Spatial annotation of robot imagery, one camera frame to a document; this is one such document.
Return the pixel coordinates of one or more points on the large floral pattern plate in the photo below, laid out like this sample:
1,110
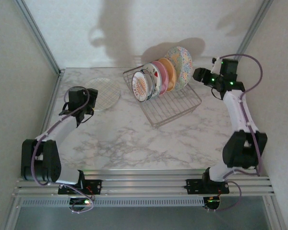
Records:
182,64

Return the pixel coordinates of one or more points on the pink plate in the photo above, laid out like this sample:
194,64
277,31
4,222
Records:
163,77

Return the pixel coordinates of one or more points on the fruit print plate blue rim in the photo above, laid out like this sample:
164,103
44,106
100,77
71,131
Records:
156,80

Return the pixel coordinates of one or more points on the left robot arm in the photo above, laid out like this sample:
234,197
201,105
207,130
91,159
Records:
62,129

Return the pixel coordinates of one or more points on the clear glass plate grid pattern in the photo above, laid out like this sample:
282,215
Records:
108,92

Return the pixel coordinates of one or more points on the orange sunburst plate green rim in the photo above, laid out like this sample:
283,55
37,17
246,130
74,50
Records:
140,86

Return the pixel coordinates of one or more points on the aluminium mounting rails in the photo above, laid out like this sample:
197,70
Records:
144,183

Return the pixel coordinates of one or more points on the aluminium table side rail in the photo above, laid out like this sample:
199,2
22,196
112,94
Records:
51,103

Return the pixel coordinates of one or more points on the aluminium frame post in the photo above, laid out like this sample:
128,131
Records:
253,26
42,43

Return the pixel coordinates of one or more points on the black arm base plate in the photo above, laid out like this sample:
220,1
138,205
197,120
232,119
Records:
93,187
194,187

